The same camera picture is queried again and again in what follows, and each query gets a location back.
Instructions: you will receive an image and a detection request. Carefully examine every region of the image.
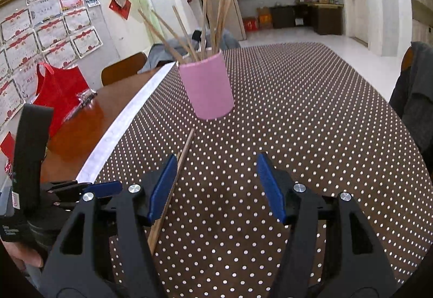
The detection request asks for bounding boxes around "person's left hand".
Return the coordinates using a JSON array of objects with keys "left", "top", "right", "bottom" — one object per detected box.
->
[{"left": 1, "top": 241, "right": 43, "bottom": 271}]

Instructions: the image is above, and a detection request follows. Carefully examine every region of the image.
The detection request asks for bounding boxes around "red gift bag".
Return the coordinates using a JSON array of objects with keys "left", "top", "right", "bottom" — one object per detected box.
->
[{"left": 33, "top": 61, "right": 90, "bottom": 138}]

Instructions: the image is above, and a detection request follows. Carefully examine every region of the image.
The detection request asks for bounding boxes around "brown polka dot tablecloth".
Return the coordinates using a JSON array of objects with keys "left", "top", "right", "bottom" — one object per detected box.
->
[{"left": 96, "top": 43, "right": 432, "bottom": 297}]

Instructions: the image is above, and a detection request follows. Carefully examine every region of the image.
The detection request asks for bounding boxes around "dark jacket on chair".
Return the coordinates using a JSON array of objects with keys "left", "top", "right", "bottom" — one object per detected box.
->
[{"left": 390, "top": 42, "right": 433, "bottom": 172}]

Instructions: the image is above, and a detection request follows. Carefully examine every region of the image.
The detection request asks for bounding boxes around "brown wooden chair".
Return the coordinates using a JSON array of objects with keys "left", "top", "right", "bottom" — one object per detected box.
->
[{"left": 101, "top": 52, "right": 147, "bottom": 86}]

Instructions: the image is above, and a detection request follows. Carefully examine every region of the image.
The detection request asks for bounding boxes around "pink cylindrical utensil holder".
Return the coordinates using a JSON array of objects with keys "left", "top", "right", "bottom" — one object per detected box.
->
[{"left": 178, "top": 51, "right": 234, "bottom": 120}]

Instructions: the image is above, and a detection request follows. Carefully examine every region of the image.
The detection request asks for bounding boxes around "dark wooden desk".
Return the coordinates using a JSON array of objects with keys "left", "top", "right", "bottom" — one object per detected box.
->
[{"left": 269, "top": 3, "right": 343, "bottom": 36}]

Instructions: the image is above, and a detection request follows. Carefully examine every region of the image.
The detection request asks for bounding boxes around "angled wooden chopstick right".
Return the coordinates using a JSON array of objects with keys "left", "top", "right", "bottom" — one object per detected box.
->
[{"left": 219, "top": 0, "right": 233, "bottom": 48}]

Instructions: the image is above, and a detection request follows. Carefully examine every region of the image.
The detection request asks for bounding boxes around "beige refrigerator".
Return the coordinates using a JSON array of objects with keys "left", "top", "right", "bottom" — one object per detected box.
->
[{"left": 193, "top": 0, "right": 248, "bottom": 42}]

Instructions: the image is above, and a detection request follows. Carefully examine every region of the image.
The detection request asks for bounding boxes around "short wooden chopstick right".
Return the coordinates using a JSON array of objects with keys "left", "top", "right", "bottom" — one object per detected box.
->
[{"left": 213, "top": 0, "right": 225, "bottom": 54}]

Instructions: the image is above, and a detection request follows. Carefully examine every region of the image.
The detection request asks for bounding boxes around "short wooden chopstick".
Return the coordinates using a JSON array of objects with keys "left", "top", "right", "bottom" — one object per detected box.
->
[
  {"left": 213, "top": 0, "right": 225, "bottom": 54},
  {"left": 206, "top": 0, "right": 216, "bottom": 55}
]

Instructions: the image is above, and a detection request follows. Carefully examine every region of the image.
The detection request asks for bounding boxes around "short wooden chopstick middle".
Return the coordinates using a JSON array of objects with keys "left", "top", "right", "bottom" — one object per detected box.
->
[{"left": 206, "top": 0, "right": 216, "bottom": 55}]

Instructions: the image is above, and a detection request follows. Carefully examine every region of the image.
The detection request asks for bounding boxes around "red diamond wall decoration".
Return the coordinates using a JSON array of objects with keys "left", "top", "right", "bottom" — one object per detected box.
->
[{"left": 109, "top": 0, "right": 131, "bottom": 21}]

